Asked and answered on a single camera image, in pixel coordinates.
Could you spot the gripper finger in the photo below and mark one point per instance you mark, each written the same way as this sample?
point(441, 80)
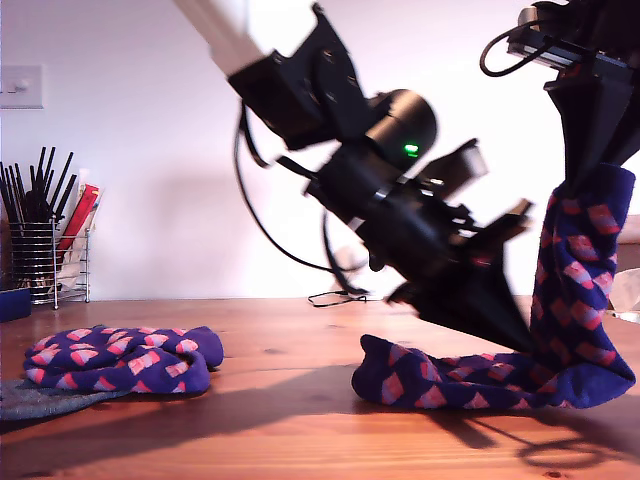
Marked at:
point(577, 125)
point(620, 120)

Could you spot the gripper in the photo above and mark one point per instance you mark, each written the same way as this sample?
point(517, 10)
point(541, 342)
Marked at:
point(420, 240)

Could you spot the purple patterned sock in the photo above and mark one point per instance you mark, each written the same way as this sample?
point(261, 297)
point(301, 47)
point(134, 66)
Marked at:
point(575, 280)
point(100, 360)

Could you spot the wooden chair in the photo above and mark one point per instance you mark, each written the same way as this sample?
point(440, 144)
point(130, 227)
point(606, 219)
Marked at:
point(631, 230)

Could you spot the white tissue paper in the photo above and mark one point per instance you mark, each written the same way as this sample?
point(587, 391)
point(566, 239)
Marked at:
point(627, 295)

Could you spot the pale tissue box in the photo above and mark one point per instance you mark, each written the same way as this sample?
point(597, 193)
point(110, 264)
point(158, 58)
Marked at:
point(627, 317)

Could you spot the white paper napkins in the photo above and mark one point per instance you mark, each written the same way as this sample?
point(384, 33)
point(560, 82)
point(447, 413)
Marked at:
point(75, 272)

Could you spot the red paper packet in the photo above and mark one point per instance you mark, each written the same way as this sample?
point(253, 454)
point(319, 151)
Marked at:
point(80, 220)

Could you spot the black chopstick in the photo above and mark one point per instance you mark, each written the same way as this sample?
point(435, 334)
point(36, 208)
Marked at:
point(69, 197)
point(63, 186)
point(11, 200)
point(40, 170)
point(51, 170)
point(22, 185)

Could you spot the blue box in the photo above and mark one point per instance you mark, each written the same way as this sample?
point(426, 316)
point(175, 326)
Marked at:
point(15, 305)

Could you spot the white round security camera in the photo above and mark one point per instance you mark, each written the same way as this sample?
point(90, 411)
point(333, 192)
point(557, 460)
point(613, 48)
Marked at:
point(372, 261)

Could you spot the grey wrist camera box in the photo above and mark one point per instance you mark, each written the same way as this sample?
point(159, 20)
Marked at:
point(472, 162)
point(532, 14)

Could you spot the white wall light switch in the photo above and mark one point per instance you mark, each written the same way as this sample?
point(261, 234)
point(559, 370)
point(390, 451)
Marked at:
point(27, 87)

